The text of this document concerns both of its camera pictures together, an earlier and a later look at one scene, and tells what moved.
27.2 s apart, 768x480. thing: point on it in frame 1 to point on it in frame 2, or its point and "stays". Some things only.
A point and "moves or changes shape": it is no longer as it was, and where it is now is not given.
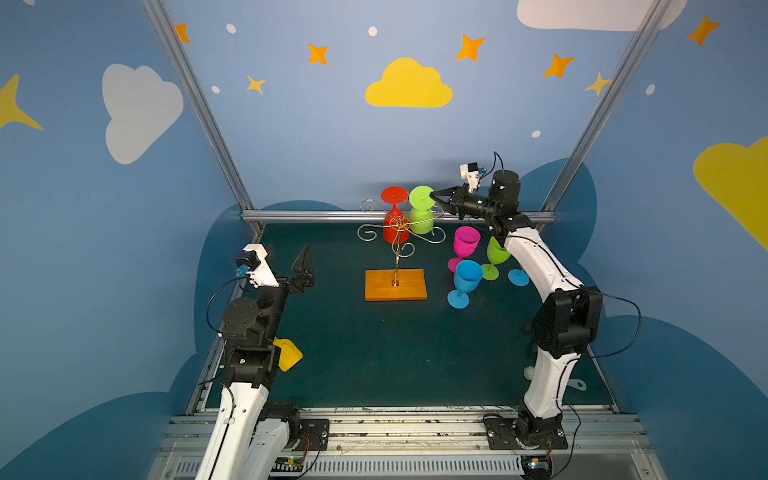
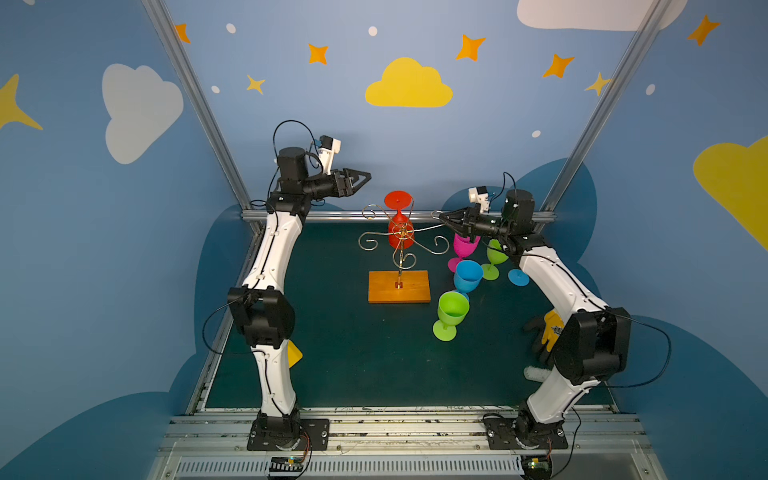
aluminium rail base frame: x=424 y=447 stays
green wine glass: x=495 y=255 stays
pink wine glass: x=466 y=241 stays
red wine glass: x=396 y=226 moves or changes shape
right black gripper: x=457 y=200 to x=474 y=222
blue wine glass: x=467 y=278 stays
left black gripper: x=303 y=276 to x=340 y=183
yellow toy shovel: x=290 y=354 stays
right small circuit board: x=536 y=467 stays
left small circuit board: x=288 y=464 stays
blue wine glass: x=518 y=277 stays
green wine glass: x=422 y=212 to x=452 y=309
